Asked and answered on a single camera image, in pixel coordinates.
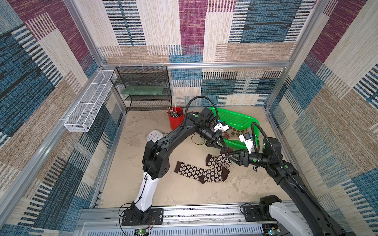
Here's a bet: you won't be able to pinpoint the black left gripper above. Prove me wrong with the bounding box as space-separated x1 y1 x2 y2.
198 128 230 153

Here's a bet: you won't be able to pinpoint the brown daisy pattern sock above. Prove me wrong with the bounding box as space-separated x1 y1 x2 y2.
174 162 229 184

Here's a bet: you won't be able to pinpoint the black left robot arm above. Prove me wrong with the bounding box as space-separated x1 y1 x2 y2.
130 95 228 223

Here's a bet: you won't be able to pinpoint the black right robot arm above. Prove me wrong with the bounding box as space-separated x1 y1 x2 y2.
227 122 355 236

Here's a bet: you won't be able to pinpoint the green plastic basket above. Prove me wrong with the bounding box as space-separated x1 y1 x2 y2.
218 108 260 150

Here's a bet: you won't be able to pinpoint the red ribbed plastic cup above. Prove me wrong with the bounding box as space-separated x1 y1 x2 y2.
168 113 184 130

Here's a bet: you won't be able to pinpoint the pens in red cup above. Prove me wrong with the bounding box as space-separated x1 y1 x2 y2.
167 106 184 118

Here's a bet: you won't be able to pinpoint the light blue alarm clock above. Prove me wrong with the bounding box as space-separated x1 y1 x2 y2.
147 129 164 142

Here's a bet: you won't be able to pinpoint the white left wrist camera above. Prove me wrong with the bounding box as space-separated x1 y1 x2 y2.
213 122 229 132

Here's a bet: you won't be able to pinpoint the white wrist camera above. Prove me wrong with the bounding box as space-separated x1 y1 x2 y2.
239 133 255 154
213 122 229 132

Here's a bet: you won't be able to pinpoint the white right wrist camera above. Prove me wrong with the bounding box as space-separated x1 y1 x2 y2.
239 133 255 154

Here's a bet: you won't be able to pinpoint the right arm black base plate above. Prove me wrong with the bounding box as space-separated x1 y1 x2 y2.
242 205 264 222

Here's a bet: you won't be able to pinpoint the aluminium front rail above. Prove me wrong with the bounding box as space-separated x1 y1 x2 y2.
75 203 325 236

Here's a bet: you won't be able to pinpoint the black wire mesh shelf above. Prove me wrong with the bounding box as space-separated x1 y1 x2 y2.
111 66 172 112

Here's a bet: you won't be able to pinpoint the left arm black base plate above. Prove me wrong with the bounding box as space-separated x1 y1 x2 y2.
121 208 164 226

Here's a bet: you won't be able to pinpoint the white wire wall basket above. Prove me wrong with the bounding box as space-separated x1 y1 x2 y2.
64 70 113 132

